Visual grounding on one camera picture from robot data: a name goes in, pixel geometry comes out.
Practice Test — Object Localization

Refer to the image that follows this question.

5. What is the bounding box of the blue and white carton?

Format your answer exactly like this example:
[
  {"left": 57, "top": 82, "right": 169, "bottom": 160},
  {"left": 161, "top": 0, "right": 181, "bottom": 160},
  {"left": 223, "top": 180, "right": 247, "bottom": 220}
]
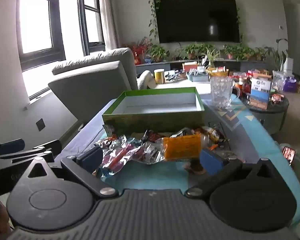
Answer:
[{"left": 249, "top": 77, "right": 272, "bottom": 111}]

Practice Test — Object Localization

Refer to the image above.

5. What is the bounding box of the red flower arrangement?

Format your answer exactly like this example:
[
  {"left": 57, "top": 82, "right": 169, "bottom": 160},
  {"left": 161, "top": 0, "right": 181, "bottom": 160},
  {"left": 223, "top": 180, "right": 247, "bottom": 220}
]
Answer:
[{"left": 126, "top": 37, "right": 151, "bottom": 64}]

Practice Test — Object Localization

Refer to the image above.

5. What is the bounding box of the spider plant in vase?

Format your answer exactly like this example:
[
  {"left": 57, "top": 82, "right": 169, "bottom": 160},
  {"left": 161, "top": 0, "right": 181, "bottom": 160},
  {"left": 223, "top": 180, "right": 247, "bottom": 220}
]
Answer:
[{"left": 204, "top": 47, "right": 221, "bottom": 68}]

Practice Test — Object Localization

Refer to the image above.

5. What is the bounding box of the narrow dark framed window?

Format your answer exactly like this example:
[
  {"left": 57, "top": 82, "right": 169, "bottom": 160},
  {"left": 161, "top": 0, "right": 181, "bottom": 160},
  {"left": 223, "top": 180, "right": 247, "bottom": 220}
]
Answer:
[{"left": 76, "top": 0, "right": 106, "bottom": 57}]

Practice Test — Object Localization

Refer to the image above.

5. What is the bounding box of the grey armchair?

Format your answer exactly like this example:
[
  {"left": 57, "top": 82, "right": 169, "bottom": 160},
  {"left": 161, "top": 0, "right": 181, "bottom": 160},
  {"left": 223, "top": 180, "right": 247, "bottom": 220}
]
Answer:
[{"left": 48, "top": 47, "right": 138, "bottom": 131}]

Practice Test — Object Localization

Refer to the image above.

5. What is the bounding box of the black wall television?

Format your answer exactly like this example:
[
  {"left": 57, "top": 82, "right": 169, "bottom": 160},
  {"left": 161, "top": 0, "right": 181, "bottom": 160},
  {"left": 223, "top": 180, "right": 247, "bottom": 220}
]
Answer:
[{"left": 155, "top": 0, "right": 241, "bottom": 44}]

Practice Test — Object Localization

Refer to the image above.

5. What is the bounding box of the clear glass mug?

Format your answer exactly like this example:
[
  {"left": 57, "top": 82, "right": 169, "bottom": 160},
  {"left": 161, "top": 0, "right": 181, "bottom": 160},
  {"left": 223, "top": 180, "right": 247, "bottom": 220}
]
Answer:
[{"left": 210, "top": 76, "right": 241, "bottom": 109}]

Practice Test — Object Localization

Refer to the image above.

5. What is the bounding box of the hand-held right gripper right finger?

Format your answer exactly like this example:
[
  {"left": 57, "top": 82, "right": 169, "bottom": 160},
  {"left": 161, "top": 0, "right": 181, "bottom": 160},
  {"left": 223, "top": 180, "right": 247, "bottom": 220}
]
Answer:
[{"left": 185, "top": 149, "right": 289, "bottom": 198}]

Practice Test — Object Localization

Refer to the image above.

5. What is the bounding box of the orange box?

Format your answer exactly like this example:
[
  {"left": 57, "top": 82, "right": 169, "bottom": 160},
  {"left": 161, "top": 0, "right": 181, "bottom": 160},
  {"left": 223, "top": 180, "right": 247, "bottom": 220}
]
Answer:
[{"left": 182, "top": 62, "right": 198, "bottom": 72}]

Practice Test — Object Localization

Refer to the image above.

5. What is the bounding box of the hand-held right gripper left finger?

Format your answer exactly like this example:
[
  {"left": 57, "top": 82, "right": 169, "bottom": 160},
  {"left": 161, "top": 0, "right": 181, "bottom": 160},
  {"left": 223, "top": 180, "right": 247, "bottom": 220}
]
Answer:
[{"left": 12, "top": 146, "right": 118, "bottom": 198}]

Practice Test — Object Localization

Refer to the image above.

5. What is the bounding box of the dark round side table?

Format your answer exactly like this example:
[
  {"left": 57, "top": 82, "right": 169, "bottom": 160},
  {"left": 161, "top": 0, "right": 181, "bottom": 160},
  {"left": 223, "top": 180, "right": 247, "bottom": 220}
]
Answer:
[{"left": 240, "top": 94, "right": 289, "bottom": 136}]

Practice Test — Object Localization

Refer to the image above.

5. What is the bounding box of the beige curtain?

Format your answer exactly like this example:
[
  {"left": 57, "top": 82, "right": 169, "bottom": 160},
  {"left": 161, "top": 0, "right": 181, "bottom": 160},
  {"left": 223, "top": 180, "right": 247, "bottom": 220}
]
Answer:
[{"left": 98, "top": 0, "right": 118, "bottom": 52}]

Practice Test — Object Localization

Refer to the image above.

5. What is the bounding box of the grey television cabinet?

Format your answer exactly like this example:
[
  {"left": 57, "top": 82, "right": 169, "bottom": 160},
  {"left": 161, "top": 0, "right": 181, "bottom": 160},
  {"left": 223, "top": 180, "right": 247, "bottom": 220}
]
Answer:
[{"left": 135, "top": 59, "right": 268, "bottom": 75}]

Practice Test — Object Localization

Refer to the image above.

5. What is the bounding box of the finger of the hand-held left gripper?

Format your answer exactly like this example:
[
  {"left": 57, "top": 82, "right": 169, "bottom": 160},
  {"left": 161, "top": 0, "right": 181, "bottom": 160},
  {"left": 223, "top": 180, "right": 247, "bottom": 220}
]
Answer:
[
  {"left": 0, "top": 138, "right": 26, "bottom": 157},
  {"left": 0, "top": 139, "right": 63, "bottom": 171}
]

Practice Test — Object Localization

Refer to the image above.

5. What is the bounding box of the blue plastic basket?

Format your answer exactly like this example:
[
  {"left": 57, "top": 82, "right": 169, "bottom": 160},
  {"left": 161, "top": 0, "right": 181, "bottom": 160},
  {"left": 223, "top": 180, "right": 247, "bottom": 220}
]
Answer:
[{"left": 186, "top": 71, "right": 211, "bottom": 82}]

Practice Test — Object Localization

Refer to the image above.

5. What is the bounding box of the round white table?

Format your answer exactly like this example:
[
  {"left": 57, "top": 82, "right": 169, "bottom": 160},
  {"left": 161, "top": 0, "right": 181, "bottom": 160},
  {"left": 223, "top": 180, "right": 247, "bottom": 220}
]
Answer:
[{"left": 150, "top": 74, "right": 215, "bottom": 98}]

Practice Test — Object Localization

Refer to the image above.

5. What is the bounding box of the row of potted plants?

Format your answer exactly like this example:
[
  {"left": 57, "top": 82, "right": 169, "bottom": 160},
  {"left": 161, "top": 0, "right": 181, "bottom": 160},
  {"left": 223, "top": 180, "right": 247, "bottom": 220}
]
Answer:
[{"left": 149, "top": 42, "right": 269, "bottom": 63}]

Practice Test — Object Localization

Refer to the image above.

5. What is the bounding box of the tall leafy floor plant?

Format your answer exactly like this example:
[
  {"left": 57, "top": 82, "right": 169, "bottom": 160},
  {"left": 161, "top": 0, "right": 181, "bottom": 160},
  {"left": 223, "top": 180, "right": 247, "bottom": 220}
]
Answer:
[{"left": 274, "top": 39, "right": 289, "bottom": 72}]

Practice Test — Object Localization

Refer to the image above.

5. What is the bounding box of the purple bag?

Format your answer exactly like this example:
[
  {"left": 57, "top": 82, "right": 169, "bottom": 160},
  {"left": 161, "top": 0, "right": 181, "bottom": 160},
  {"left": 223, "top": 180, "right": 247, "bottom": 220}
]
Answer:
[{"left": 282, "top": 77, "right": 297, "bottom": 93}]

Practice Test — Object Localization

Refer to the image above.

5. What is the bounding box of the white cylindrical appliance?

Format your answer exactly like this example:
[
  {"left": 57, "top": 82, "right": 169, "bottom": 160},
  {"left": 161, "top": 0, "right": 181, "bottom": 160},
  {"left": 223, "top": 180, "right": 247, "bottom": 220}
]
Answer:
[{"left": 284, "top": 57, "right": 294, "bottom": 74}]

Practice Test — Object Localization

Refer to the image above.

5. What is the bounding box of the pile of snack packets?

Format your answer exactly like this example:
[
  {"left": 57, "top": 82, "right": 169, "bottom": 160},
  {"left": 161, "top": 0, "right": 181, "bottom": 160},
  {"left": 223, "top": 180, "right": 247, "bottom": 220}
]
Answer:
[{"left": 92, "top": 124, "right": 240, "bottom": 178}]

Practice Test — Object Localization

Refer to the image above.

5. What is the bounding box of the cream plush cushion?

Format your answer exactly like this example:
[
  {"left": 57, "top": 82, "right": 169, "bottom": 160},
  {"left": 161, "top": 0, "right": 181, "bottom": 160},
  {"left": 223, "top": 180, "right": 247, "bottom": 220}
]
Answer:
[{"left": 137, "top": 70, "right": 156, "bottom": 90}]

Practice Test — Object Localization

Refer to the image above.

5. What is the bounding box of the large dark framed window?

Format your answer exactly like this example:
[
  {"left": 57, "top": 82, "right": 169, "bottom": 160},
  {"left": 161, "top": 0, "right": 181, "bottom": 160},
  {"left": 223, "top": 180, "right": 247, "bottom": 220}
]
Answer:
[{"left": 16, "top": 0, "right": 67, "bottom": 100}]

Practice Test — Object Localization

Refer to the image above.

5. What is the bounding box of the green cardboard box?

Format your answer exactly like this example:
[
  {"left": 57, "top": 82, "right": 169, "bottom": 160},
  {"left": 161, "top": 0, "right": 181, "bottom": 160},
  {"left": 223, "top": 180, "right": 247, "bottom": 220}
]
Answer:
[{"left": 102, "top": 87, "right": 205, "bottom": 136}]

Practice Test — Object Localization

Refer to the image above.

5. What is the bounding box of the yellow canister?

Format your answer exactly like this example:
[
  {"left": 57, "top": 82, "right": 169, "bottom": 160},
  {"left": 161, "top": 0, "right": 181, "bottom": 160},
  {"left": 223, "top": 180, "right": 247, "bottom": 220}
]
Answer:
[{"left": 154, "top": 69, "right": 166, "bottom": 84}]

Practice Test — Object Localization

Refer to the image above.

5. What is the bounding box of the orange snack packet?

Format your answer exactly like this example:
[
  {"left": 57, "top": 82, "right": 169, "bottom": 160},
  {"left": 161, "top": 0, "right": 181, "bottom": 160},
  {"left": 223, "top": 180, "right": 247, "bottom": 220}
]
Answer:
[{"left": 162, "top": 134, "right": 203, "bottom": 162}]

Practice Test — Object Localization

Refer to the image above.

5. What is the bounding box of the small red packet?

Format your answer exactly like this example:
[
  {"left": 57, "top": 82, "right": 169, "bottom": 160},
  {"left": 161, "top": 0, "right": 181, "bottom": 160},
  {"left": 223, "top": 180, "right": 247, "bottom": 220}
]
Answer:
[{"left": 282, "top": 146, "right": 296, "bottom": 166}]

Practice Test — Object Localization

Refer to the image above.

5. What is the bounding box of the blue patterned tablecloth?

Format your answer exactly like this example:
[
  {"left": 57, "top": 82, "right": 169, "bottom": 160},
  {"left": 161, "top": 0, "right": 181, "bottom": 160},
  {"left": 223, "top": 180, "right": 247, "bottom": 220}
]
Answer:
[{"left": 61, "top": 90, "right": 300, "bottom": 232}]

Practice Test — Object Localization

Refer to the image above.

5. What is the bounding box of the yellow wicker basket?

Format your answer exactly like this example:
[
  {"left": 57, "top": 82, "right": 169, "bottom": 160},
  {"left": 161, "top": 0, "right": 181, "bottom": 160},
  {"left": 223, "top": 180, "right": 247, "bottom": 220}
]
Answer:
[{"left": 206, "top": 68, "right": 230, "bottom": 78}]

